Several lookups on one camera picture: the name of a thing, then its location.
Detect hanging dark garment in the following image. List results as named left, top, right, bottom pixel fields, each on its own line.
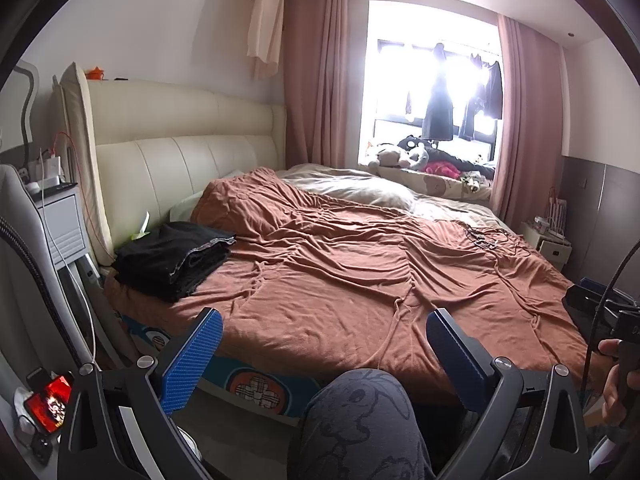
left=459, top=60, right=503, bottom=142

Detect floral sill cushion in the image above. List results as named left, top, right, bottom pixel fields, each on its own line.
left=375, top=165, right=496, bottom=202

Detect pale plush toy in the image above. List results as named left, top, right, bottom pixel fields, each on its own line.
left=362, top=141, right=416, bottom=170

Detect black and white plush toy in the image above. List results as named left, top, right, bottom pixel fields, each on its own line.
left=397, top=135, right=438, bottom=168

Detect cream padded headboard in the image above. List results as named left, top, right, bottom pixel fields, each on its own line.
left=52, top=62, right=288, bottom=267

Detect cream hanging cloth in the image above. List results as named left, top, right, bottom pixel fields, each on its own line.
left=246, top=0, right=287, bottom=81

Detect red cloth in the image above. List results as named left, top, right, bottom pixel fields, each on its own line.
left=425, top=160, right=461, bottom=178

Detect white drawer nightstand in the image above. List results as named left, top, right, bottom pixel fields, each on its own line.
left=32, top=182, right=91, bottom=267

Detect person's right hand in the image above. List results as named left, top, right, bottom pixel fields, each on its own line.
left=597, top=338, right=626, bottom=426

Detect cream nightstand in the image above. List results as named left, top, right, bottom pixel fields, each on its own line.
left=520, top=220, right=573, bottom=267

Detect black cloth pile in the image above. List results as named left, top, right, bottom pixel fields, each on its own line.
left=435, top=152, right=496, bottom=176

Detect white power strip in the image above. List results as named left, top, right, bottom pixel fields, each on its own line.
left=20, top=157, right=63, bottom=186

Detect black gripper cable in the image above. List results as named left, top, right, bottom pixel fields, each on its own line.
left=580, top=239, right=640, bottom=393

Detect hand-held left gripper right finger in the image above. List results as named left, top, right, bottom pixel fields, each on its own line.
left=425, top=308, right=591, bottom=480

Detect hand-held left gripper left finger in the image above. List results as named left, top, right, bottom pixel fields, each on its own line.
left=57, top=307, right=223, bottom=480

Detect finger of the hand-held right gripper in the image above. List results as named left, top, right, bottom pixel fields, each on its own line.
left=562, top=284, right=623, bottom=345

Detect orange blanket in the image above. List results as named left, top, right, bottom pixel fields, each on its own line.
left=105, top=167, right=601, bottom=406

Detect black pants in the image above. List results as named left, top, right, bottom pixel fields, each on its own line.
left=111, top=221, right=237, bottom=303

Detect hanging dark dress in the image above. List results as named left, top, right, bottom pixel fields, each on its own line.
left=421, top=42, right=456, bottom=142

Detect white and red rack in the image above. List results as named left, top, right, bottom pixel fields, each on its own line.
left=547, top=199, right=568, bottom=241

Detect pink curtain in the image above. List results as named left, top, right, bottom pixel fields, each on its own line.
left=490, top=15, right=563, bottom=221
left=282, top=0, right=368, bottom=171

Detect cartoon print bedsheet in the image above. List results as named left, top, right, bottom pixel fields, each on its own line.
left=117, top=310, right=323, bottom=418

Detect phone with red screen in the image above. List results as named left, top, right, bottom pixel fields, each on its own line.
left=24, top=375, right=73, bottom=433

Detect person's leg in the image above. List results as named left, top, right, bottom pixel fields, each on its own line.
left=295, top=367, right=436, bottom=480

